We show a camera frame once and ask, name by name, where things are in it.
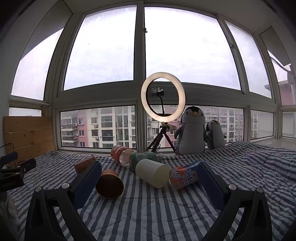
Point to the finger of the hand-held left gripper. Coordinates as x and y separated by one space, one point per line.
27 165
11 156

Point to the clear red label bottle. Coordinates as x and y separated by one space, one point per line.
121 155

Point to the large penguin plush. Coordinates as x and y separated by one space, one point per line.
193 136

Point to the black tripod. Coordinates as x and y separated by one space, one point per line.
159 139

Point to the green can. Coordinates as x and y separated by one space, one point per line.
143 158

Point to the white cloth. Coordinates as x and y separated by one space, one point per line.
8 213

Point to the wooden board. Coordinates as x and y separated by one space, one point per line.
27 136

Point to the brown cup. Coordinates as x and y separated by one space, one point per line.
108 185

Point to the white cup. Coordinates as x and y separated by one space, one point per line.
150 172

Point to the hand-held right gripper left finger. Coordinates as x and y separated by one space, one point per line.
86 183

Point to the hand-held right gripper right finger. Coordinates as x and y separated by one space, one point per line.
211 185

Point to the small penguin plush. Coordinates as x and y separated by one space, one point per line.
215 136

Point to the black phone holder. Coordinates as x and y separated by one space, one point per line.
159 93

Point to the striped blanket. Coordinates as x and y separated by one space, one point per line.
148 215

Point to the brown box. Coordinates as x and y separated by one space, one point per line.
84 165

